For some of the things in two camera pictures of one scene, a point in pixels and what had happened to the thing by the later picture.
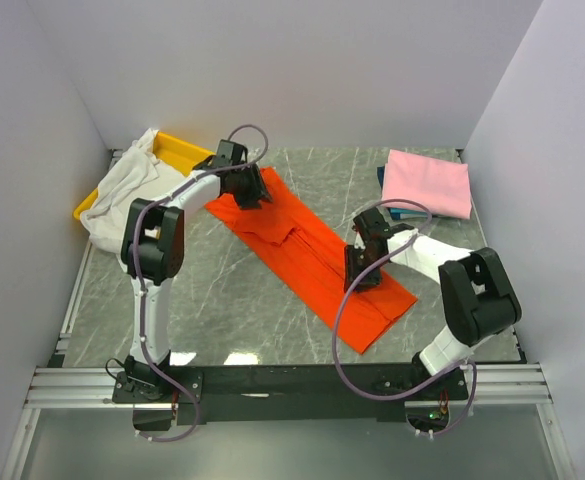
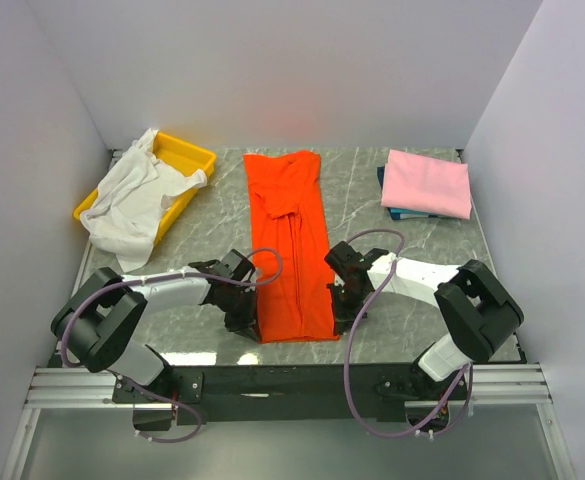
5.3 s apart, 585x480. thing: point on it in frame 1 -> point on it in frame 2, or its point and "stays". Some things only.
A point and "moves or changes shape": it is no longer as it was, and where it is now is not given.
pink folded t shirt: [443, 184] stays
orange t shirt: [310, 263] moves or changes shape
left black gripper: [258, 190] -> [246, 324]
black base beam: [291, 394] stays
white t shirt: [135, 173] stays
